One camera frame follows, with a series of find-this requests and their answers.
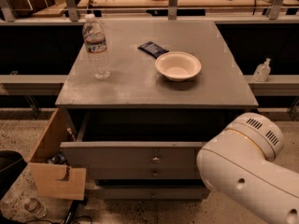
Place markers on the clear plastic water bottle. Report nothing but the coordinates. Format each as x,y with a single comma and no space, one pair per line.
96,46

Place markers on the dark blue snack packet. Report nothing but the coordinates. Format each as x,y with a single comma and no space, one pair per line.
153,49

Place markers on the trash in cardboard box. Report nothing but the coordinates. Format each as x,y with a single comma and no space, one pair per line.
59,158

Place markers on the empty plastic bottle on floor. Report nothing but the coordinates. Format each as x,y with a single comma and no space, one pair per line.
35,207

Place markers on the grey drawer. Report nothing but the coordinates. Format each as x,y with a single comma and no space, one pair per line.
150,193
151,173
138,139

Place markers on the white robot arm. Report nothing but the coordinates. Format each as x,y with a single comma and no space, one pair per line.
239,162

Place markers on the grey middle drawer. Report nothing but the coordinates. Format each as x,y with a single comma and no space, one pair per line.
151,173

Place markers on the grey top drawer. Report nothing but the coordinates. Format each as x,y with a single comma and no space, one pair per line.
138,139

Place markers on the hand sanitizer bottle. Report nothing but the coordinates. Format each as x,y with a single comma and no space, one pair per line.
262,71

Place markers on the grey drawer cabinet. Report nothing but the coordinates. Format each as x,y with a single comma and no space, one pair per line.
220,90

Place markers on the cardboard box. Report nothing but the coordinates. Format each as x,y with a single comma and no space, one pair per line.
55,180

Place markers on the grey metal railing frame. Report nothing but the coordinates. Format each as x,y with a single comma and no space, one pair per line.
215,10

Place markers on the white paper bowl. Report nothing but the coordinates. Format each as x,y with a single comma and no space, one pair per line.
178,66

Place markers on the grey bottom drawer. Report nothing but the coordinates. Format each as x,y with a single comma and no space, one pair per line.
150,193

